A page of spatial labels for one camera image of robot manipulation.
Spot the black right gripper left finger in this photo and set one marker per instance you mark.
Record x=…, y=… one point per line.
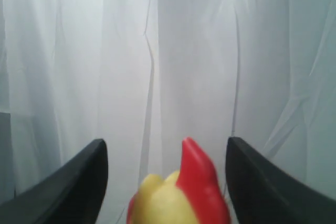
x=72, y=194

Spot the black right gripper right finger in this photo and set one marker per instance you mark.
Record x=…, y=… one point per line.
x=262, y=193

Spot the yellow rubber chicken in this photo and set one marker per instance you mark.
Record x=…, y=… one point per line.
x=189, y=195

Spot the white backdrop curtain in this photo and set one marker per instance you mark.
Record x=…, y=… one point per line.
x=144, y=74

